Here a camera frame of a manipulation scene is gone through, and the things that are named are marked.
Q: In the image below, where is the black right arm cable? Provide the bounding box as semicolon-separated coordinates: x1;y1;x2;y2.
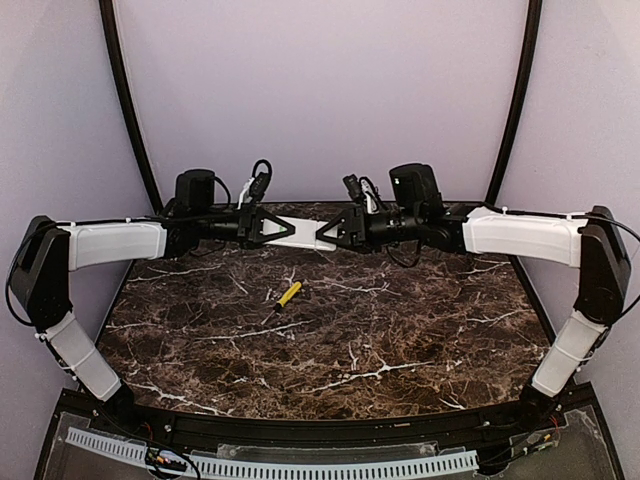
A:
587;214;640;316

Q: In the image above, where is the white slotted cable duct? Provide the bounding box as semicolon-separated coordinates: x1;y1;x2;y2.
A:
65;427;479;479

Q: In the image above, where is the black corner post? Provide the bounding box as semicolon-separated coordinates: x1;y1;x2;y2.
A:
485;0;543;205
98;0;164;213

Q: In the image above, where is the white remote control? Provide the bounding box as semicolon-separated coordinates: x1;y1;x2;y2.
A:
267;215;337;252

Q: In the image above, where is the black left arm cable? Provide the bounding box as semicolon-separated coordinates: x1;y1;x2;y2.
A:
4;222;56;326

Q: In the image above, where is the black right corner post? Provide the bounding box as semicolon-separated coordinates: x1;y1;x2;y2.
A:
485;0;543;205

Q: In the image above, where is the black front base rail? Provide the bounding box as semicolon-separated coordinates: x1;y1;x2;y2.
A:
89;399;566;454

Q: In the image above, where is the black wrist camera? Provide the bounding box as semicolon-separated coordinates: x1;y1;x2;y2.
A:
237;159;273;209
342;174;387;214

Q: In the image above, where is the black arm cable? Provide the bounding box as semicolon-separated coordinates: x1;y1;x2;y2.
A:
587;214;640;316
4;222;56;326

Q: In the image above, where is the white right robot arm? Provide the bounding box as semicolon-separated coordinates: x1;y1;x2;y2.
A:
316;163;636;428

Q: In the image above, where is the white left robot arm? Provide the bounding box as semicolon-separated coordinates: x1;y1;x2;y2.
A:
6;169;297;426

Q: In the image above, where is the yellow handled screwdriver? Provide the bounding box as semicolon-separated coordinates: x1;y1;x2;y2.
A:
273;281;302;312

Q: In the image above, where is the black left corner post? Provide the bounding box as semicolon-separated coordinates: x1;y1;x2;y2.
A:
98;0;164;213

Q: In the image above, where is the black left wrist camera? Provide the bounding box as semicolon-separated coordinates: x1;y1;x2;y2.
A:
237;159;273;209

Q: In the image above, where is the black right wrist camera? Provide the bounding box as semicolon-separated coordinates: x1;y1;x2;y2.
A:
342;174;387;214

